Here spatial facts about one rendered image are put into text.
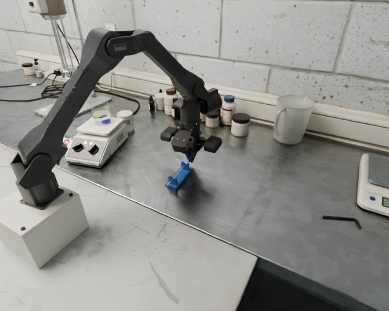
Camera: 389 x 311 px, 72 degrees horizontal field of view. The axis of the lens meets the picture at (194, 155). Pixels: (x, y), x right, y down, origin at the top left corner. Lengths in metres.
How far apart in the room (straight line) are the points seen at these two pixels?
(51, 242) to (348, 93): 1.02
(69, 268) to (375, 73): 1.05
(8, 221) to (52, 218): 0.08
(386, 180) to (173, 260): 0.61
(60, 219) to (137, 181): 0.26
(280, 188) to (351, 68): 0.50
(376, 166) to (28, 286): 0.93
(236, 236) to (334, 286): 0.22
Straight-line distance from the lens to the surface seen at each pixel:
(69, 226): 0.68
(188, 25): 1.25
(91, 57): 0.58
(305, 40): 1.09
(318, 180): 0.89
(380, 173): 0.92
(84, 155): 0.92
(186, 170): 0.83
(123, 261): 0.63
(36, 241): 0.64
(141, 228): 0.68
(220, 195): 0.76
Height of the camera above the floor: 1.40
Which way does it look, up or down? 33 degrees down
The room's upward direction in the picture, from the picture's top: straight up
